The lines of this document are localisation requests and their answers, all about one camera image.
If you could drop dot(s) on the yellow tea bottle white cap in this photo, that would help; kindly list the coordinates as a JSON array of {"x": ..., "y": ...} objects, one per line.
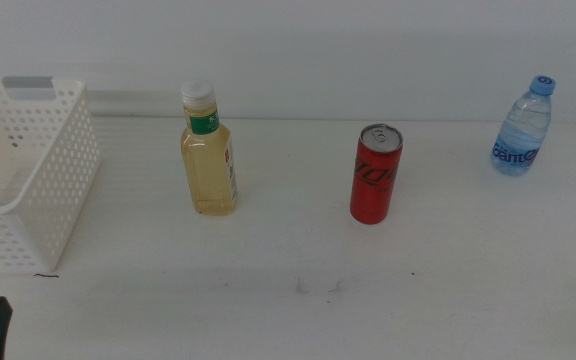
[{"x": 210, "y": 170}]

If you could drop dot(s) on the red soda can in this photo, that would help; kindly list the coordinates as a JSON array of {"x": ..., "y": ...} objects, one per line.
[{"x": 374, "y": 185}]

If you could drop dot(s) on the clear water bottle blue cap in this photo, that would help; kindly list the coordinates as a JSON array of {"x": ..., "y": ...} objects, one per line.
[{"x": 520, "y": 135}]

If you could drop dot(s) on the white perforated plastic basket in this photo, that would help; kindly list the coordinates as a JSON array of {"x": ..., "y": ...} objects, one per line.
[{"x": 43, "y": 200}]

